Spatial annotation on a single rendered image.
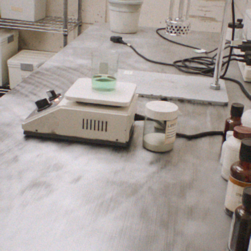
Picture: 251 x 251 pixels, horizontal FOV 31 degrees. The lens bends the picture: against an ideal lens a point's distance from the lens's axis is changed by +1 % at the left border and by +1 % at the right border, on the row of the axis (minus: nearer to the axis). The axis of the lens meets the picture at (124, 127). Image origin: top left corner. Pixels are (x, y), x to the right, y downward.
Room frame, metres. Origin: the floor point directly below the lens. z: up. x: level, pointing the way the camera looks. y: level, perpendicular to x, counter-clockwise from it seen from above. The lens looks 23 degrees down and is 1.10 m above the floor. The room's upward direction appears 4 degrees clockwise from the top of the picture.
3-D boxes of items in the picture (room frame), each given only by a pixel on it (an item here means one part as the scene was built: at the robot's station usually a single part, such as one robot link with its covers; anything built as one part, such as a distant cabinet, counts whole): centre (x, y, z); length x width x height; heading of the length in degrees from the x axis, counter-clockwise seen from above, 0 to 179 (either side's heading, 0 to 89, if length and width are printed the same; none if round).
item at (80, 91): (0.82, 0.05, 0.83); 0.12 x 0.12 x 0.01; 83
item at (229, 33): (1.83, -0.41, 0.78); 0.06 x 0.06 x 0.06
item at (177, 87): (1.14, -0.11, 0.76); 0.30 x 0.20 x 0.01; 83
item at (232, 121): (0.78, -0.20, 0.79); 0.04 x 0.04 x 0.09
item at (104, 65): (0.81, 0.04, 0.87); 0.06 x 0.05 x 0.08; 35
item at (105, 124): (0.82, 0.07, 0.79); 0.22 x 0.13 x 0.08; 83
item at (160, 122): (0.77, -0.06, 0.79); 0.06 x 0.06 x 0.08
